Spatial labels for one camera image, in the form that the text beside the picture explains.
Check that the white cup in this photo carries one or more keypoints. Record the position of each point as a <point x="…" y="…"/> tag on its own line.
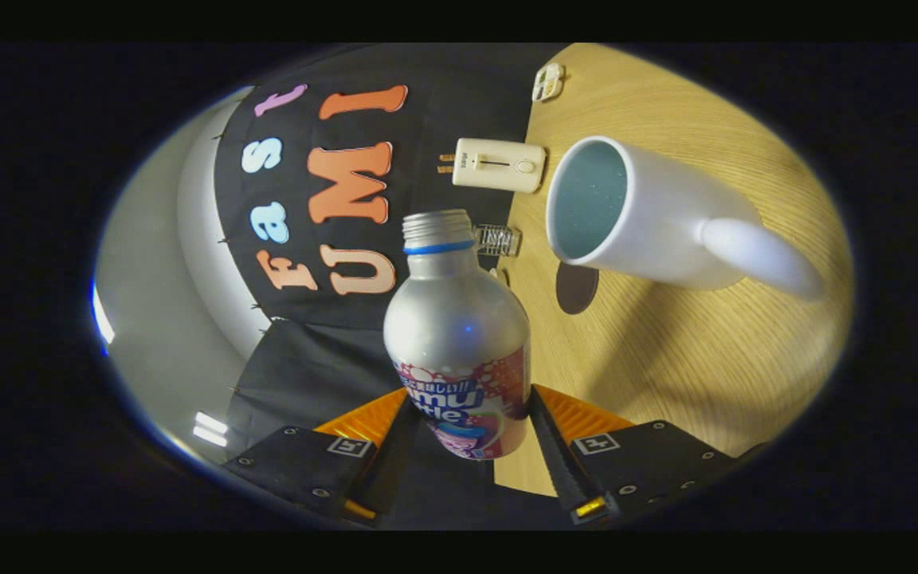
<point x="666" y="231"/>

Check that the ceiling light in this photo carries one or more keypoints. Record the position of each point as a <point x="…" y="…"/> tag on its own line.
<point x="102" y="315"/>
<point x="210" y="429"/>

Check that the silver juice bottle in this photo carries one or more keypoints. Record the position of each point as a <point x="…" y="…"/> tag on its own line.
<point x="455" y="335"/>

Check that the wooden table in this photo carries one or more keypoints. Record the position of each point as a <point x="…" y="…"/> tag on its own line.
<point x="706" y="359"/>

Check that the white toaster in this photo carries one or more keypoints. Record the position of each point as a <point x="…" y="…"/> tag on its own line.
<point x="499" y="165"/>

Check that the white divided tray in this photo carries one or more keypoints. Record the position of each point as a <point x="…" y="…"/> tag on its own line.
<point x="548" y="82"/>

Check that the dark round coaster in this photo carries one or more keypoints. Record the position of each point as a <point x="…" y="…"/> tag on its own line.
<point x="576" y="291"/>

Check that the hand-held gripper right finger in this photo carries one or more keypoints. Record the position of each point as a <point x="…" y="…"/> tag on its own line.
<point x="559" y="462"/>

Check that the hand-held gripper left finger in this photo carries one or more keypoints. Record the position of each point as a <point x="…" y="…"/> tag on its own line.
<point x="307" y="466"/>

